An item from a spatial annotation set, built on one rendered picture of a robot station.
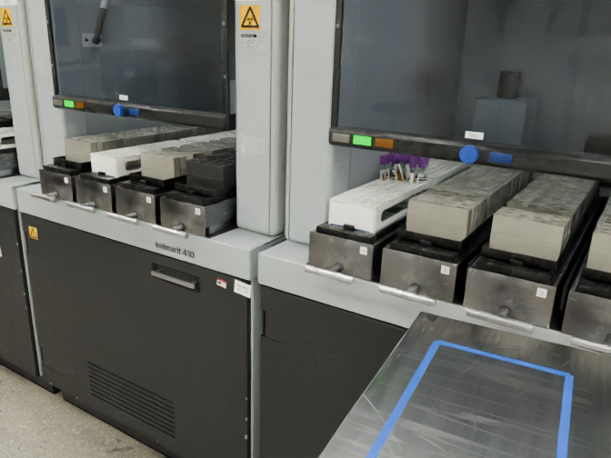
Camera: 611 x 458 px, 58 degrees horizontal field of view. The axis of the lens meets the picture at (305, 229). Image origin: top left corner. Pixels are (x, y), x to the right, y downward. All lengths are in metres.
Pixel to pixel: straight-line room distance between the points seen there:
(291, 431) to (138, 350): 0.48
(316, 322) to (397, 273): 0.22
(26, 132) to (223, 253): 0.85
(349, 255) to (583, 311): 0.39
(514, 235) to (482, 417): 0.48
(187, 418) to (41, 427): 0.61
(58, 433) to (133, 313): 0.57
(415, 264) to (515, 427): 0.47
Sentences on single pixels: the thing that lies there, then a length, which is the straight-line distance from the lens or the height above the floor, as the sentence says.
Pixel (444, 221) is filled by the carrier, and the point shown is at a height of 0.85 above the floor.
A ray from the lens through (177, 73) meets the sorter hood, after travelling 1.32.
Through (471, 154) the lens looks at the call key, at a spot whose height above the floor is 0.98.
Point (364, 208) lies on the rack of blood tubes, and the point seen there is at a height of 0.86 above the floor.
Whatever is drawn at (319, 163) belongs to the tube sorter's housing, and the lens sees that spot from 1.12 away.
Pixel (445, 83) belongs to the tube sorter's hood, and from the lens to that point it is 0.99.
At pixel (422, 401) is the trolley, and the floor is 0.82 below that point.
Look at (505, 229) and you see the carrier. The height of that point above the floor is 0.86.
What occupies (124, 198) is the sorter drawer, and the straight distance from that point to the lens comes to 1.40.
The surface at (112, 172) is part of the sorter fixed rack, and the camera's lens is 1.47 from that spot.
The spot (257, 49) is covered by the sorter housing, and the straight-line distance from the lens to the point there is 1.19.
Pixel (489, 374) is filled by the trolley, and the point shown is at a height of 0.82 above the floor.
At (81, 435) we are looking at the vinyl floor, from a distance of 1.92.
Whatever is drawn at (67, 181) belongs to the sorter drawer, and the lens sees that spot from 1.56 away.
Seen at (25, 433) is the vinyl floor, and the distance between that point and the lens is 1.98.
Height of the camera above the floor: 1.14
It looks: 18 degrees down
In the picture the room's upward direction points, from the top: 2 degrees clockwise
